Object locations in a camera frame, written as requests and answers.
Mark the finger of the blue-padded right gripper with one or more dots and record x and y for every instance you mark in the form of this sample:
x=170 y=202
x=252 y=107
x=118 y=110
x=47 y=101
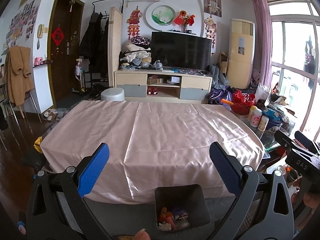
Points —
x=284 y=140
x=305 y=145

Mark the round lotus wall picture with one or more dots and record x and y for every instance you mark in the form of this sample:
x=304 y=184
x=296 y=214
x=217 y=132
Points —
x=160 y=16

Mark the beige standing air conditioner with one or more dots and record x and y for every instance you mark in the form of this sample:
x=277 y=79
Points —
x=241 y=53

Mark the person's right hand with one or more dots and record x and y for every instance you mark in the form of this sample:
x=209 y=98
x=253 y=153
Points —
x=311 y=200

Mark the white tissue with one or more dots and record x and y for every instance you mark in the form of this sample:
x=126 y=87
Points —
x=165 y=226

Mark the white wet wipes canister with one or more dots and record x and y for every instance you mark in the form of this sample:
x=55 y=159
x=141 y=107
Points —
x=256 y=117

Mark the red toy car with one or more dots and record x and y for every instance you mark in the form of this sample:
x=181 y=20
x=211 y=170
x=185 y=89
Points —
x=152 y=91

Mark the purple cloth bag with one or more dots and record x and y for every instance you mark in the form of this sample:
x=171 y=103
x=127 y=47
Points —
x=216 y=95

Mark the white round stool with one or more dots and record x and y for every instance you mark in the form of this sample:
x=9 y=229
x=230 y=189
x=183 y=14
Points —
x=113 y=94

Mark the orange cylindrical tube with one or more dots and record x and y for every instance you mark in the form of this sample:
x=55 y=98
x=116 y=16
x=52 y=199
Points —
x=164 y=214

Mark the beige TV cabinet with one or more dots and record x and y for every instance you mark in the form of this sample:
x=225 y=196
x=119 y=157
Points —
x=172 y=87

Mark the red plastic cup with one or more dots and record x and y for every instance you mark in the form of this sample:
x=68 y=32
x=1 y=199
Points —
x=170 y=220

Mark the pink curtain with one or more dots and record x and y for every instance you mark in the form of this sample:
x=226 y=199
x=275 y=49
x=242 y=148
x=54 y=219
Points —
x=264 y=31

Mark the red basket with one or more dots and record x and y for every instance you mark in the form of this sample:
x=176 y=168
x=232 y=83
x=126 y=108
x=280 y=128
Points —
x=242 y=102

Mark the orange stick handle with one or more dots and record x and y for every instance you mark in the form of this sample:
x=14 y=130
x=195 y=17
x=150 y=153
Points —
x=227 y=102

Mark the black trash bin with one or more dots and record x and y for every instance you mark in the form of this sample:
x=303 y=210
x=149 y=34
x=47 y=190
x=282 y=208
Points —
x=188 y=197

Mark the dark brown door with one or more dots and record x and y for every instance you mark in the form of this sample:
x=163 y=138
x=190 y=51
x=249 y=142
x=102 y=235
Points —
x=63 y=48

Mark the black flat television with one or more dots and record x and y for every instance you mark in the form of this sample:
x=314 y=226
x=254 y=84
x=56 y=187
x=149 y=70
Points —
x=178 y=50

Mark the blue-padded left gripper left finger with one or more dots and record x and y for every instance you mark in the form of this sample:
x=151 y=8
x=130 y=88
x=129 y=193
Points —
x=57 y=208

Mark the purple plastic bowl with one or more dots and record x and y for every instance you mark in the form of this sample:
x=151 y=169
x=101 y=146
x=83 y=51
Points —
x=180 y=214

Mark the pile of clothes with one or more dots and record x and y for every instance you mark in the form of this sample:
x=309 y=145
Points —
x=138 y=55

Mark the brown hanging coat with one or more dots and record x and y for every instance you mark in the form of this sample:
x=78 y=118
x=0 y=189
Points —
x=18 y=74

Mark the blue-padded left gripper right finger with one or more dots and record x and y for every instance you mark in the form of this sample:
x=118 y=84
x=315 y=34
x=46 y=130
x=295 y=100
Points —
x=262 y=207

